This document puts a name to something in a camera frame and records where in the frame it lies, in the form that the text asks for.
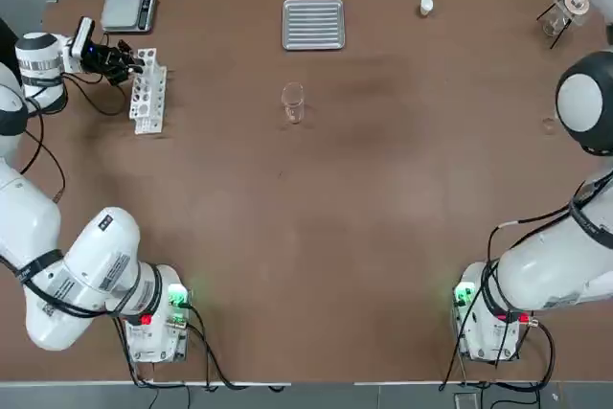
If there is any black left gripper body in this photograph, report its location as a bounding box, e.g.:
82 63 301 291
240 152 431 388
81 42 116 79

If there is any clear glass beaker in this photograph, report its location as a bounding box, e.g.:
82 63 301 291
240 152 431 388
281 81 307 127

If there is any white test tube rack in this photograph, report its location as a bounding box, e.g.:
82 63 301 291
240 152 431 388
126 48 170 137

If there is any silver digital scale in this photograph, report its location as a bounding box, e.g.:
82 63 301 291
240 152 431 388
102 0 159 34

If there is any glass funnel on black stand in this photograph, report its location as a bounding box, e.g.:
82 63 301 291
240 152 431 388
535 0 591 49

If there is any silver ridged metal tray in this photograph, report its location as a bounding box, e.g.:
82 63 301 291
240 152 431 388
281 0 348 53

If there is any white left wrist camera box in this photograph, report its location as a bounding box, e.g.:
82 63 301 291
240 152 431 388
70 16 95 61

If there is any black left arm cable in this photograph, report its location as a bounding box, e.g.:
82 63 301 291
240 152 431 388
21 71 130 204

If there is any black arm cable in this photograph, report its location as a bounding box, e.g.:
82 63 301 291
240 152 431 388
21 71 130 204
487 177 604 285

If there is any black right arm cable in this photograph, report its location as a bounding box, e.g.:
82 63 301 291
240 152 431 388
487 177 604 285

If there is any black base cable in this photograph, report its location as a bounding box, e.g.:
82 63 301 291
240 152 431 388
95 303 288 391
433 260 556 403

